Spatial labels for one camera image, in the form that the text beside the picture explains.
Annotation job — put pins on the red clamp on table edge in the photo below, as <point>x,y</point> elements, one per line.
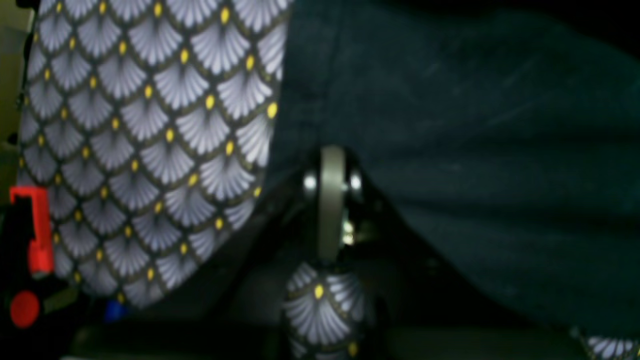
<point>35,253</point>

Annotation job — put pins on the dark grey T-shirt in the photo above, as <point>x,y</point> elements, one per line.
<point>505,137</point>

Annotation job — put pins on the fan-patterned table cloth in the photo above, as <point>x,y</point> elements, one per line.
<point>150,124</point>

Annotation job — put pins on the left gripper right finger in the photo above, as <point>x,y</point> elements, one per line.
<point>424,308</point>

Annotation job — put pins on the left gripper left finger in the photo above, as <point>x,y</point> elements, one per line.
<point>231,309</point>

